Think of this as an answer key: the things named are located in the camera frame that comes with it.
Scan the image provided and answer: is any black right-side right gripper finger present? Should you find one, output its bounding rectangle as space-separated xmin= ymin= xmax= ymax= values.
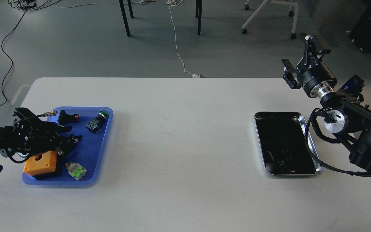
xmin=281 ymin=58 xmax=301 ymax=89
xmin=299 ymin=33 xmax=331 ymax=70

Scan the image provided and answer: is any black gripper body on left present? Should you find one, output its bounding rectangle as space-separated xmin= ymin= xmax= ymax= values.
xmin=12 ymin=108 xmax=60 ymax=158

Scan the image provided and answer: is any black gripper body on right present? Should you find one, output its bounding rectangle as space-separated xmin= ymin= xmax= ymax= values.
xmin=297 ymin=58 xmax=337 ymax=98

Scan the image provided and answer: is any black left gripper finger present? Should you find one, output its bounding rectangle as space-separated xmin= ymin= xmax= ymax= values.
xmin=56 ymin=135 xmax=78 ymax=157
xmin=52 ymin=124 xmax=73 ymax=134

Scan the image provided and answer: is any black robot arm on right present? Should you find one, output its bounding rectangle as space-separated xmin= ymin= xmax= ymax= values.
xmin=282 ymin=33 xmax=371 ymax=177

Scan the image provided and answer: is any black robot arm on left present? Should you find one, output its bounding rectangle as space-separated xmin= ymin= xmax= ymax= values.
xmin=0 ymin=107 xmax=83 ymax=173

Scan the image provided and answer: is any blue plastic tray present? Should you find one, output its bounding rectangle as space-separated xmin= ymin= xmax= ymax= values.
xmin=22 ymin=107 xmax=113 ymax=187

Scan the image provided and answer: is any silver metal tray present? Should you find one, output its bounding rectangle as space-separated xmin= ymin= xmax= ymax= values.
xmin=254 ymin=111 xmax=323 ymax=177

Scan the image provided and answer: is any white chair base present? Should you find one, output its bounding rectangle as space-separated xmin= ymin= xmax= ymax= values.
xmin=241 ymin=0 xmax=300 ymax=40

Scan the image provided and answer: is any black table leg right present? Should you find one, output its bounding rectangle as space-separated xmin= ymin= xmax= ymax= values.
xmin=195 ymin=0 xmax=202 ymax=36

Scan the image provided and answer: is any black table leg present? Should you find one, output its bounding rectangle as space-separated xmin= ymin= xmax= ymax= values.
xmin=195 ymin=0 xmax=202 ymax=36
xmin=118 ymin=0 xmax=134 ymax=37

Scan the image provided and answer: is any black table leg left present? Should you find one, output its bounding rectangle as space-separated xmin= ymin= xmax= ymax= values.
xmin=118 ymin=0 xmax=134 ymax=37

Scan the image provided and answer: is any orange button enclosure box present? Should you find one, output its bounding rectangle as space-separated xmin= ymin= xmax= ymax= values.
xmin=23 ymin=151 xmax=62 ymax=179

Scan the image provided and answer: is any silver switch with green block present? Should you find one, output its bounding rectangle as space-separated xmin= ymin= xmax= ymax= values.
xmin=65 ymin=161 xmax=87 ymax=181

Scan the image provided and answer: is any green push button switch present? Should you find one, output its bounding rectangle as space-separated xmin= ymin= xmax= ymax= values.
xmin=85 ymin=110 xmax=109 ymax=134

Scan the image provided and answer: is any black floor cable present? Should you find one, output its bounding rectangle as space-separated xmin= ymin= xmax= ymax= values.
xmin=0 ymin=0 xmax=57 ymax=118

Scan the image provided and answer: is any white cable on floor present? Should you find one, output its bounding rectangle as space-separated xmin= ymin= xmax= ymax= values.
xmin=139 ymin=0 xmax=201 ymax=78

